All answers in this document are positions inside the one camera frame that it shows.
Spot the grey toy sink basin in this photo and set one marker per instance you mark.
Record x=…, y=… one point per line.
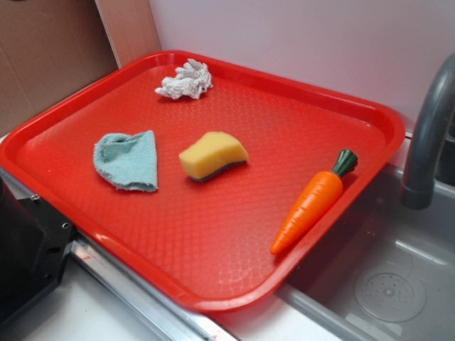
x=382, y=272

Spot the silver metal rail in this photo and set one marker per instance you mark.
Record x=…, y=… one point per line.
x=98, y=298

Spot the orange toy carrot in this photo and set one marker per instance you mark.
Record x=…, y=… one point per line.
x=316, y=199

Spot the crumpled white cloth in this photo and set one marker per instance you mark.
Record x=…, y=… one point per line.
x=191, y=80

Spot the grey toy faucet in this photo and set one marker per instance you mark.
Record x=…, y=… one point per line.
x=431, y=151

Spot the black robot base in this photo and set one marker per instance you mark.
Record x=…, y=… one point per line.
x=35, y=242

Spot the brown cardboard panel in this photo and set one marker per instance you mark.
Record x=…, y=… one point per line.
x=52, y=49

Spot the red plastic tray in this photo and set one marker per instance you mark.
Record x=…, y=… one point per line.
x=204, y=244

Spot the yellow sponge with dark pad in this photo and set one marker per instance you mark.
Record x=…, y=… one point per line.
x=213, y=153

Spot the light green cloth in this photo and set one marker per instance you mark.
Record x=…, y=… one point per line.
x=128, y=162

